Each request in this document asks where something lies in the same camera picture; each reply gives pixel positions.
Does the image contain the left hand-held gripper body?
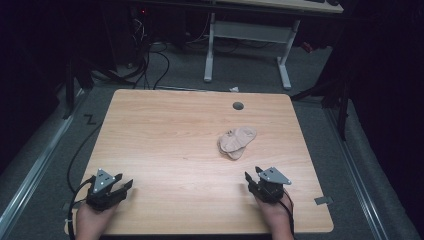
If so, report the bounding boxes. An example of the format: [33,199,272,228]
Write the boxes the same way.
[85,168,130,212]

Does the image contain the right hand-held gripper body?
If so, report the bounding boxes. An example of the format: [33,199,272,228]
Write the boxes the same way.
[249,166,293,205]

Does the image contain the person's left hand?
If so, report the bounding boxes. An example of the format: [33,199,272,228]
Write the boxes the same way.
[75,200,118,240]

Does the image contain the person's right hand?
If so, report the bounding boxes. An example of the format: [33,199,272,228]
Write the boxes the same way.
[254,193,295,240]

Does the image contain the beige sock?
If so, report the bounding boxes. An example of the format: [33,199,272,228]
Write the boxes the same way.
[216,130,248,161]
[225,125,258,153]

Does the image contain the grey tape piece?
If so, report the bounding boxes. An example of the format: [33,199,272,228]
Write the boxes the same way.
[313,195,334,206]

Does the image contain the black metal stand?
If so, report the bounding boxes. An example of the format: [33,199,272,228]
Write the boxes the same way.
[289,63,353,142]
[61,58,96,120]

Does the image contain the white metal desk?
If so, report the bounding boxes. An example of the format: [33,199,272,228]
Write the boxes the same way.
[203,0,345,91]

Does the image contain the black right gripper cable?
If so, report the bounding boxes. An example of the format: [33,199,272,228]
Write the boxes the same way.
[279,188,296,238]

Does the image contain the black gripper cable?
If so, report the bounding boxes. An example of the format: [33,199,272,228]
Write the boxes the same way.
[66,122,104,240]
[279,188,296,238]

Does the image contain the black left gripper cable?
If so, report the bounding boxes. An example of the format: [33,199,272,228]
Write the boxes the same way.
[66,122,104,240]

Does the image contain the metal floor rail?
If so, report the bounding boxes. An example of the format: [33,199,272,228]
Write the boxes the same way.
[0,88,86,236]
[324,106,392,240]

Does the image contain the black floor cables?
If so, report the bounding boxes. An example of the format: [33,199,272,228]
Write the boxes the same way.
[131,13,172,91]

